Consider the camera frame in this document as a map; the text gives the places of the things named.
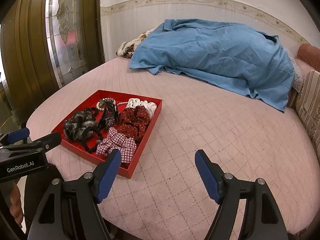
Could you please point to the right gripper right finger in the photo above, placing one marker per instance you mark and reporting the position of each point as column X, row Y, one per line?
column 211, row 175

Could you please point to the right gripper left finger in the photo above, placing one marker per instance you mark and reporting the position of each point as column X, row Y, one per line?
column 105, row 174

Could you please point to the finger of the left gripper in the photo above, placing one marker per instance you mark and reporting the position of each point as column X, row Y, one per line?
column 48, row 142
column 21, row 134

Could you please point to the black hair claw clip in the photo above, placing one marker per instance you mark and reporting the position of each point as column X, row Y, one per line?
column 110, row 114

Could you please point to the red polka dot scrunchie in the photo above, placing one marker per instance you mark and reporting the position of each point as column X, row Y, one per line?
column 133, row 122

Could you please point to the white patterned scrunchie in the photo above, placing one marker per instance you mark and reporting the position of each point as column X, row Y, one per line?
column 149, row 106

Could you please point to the person's left hand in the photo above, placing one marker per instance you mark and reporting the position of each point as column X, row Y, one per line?
column 15, row 204

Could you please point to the pink plaid scrunchie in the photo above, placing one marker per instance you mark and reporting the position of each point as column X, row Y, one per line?
column 118, row 141

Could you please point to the grey black organza scrunchie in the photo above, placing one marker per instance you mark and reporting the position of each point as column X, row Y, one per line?
column 81, row 125

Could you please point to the pink quilted mattress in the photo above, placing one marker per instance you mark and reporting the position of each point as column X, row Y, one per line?
column 166, row 198

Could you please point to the wooden stained glass door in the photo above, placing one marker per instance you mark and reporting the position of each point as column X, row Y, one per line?
column 45, row 45

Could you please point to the striped beige pillow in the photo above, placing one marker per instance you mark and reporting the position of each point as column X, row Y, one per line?
column 307, row 107

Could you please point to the floral patterned blanket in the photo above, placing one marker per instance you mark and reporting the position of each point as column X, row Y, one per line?
column 127, row 49

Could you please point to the blue cloth sheet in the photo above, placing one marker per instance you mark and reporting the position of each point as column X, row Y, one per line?
column 231, row 56

